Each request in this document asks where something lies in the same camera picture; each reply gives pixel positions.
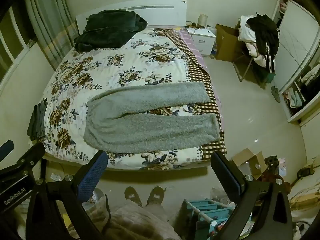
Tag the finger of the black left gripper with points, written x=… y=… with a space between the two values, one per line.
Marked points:
x=6 y=149

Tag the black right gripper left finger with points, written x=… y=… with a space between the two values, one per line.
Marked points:
x=44 y=219

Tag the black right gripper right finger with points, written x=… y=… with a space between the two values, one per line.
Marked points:
x=273 y=220

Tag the grey fleece pants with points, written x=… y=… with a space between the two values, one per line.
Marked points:
x=120 y=120

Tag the dark folded clothes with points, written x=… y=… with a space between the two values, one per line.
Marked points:
x=35 y=129

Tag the teal white rack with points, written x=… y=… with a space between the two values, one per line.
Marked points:
x=205 y=218

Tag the open small cardboard box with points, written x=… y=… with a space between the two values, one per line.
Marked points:
x=250 y=163

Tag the left dark slipper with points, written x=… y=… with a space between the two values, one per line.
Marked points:
x=131 y=194

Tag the dark slipper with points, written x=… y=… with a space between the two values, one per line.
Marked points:
x=156 y=196
x=131 y=194

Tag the right dark slipper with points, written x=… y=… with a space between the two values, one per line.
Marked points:
x=156 y=196

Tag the grey slipper on floor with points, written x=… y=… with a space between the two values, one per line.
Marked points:
x=275 y=94

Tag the striped curtain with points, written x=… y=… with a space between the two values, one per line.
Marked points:
x=54 y=28

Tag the dark green jacket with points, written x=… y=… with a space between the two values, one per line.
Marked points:
x=109 y=29

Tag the white wardrobe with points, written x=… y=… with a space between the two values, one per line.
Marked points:
x=297 y=59

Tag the floral bed blanket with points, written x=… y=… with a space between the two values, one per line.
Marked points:
x=153 y=56

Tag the chair with clothes pile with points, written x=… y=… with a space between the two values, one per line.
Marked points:
x=259 y=43

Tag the brown cardboard box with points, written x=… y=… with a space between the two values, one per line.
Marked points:
x=227 y=43

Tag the white nightstand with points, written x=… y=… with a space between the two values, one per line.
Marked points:
x=204 y=40

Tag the white headboard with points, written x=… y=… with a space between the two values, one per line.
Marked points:
x=166 y=13

